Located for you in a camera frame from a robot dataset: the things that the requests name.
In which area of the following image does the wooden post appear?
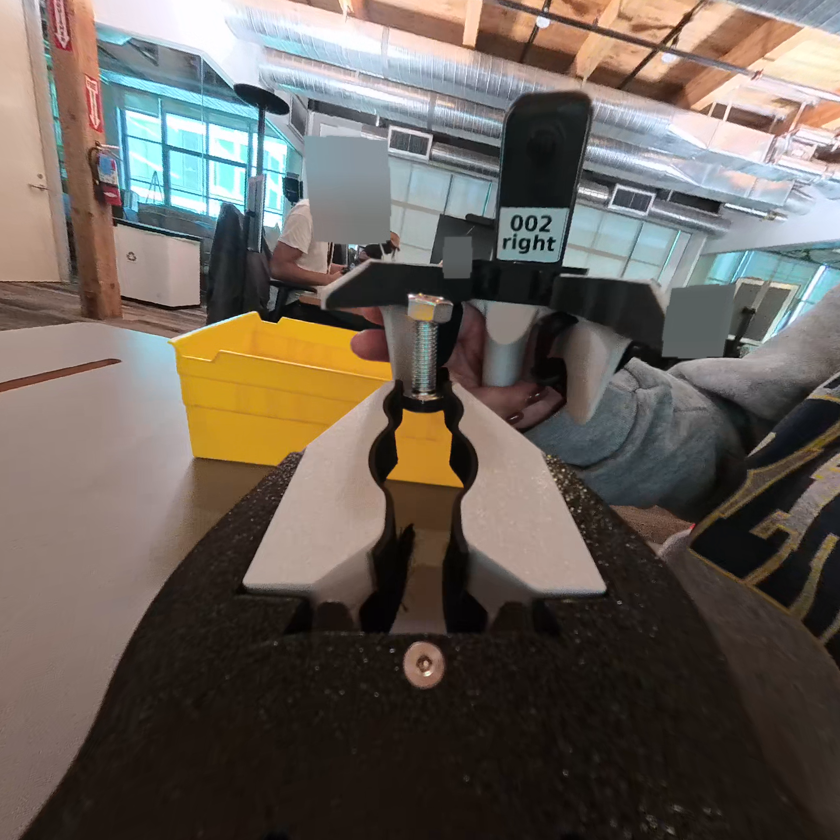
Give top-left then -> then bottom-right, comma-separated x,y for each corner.
49,0 -> 123,320

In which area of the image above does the white door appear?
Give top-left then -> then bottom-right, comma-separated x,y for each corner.
0,0 -> 71,283

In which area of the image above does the person's right forearm grey sleeve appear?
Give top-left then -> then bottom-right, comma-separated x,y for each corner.
525,282 -> 840,519

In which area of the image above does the red fire extinguisher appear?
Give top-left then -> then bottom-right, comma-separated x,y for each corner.
88,143 -> 123,207

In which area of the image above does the yellow plastic bin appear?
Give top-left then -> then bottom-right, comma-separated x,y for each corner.
168,311 -> 463,488

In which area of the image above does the silver ceiling air duct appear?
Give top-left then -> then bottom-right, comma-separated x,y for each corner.
223,0 -> 840,221

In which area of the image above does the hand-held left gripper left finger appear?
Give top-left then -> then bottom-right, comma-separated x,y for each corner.
243,384 -> 403,605

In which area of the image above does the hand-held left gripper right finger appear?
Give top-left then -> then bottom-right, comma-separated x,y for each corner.
444,382 -> 606,600

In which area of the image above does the black floor lamp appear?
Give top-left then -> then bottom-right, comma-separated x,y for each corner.
233,83 -> 291,253

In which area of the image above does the white duct vent grille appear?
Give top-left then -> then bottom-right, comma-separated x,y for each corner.
386,125 -> 435,160
608,182 -> 657,215

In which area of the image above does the person's right hand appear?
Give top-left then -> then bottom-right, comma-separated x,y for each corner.
350,305 -> 567,431

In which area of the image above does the silver hex bolt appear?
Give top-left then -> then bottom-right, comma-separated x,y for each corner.
403,293 -> 455,398

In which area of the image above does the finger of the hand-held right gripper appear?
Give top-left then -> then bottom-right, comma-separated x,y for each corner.
320,259 -> 465,383
556,276 -> 668,422

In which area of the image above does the person's navy patterned top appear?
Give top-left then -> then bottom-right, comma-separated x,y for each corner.
659,371 -> 840,647

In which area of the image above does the black monitor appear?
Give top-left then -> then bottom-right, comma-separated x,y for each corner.
433,211 -> 500,265

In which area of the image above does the dark jacket on chair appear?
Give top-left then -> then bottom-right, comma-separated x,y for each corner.
205,202 -> 271,327

